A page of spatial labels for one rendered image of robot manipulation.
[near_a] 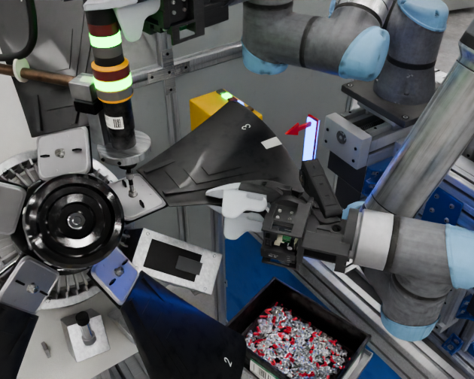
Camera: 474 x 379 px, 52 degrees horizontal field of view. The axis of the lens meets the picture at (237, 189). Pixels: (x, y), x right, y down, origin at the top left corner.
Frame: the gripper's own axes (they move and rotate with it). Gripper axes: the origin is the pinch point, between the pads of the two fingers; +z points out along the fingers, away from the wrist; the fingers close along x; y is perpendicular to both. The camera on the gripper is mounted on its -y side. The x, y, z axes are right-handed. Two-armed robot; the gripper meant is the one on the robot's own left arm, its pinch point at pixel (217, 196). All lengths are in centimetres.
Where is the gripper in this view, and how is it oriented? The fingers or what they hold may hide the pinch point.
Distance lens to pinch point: 70.2
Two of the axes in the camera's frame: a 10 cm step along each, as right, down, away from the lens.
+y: -3.0, 6.8, -6.6
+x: 0.4, 7.1, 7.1
